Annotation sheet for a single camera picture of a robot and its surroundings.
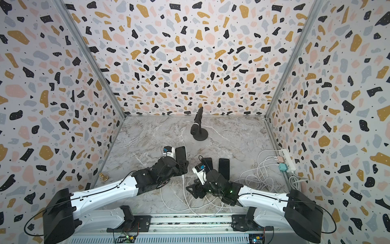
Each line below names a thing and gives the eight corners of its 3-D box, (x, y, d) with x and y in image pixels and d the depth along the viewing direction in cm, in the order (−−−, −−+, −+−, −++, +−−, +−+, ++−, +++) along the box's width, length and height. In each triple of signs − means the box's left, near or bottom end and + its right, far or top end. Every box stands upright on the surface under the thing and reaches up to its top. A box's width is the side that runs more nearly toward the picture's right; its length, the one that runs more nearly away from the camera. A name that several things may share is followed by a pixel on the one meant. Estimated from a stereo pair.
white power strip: (286, 173, 96) (289, 169, 93) (278, 152, 107) (281, 148, 103) (292, 173, 96) (296, 170, 93) (284, 152, 107) (287, 148, 103)
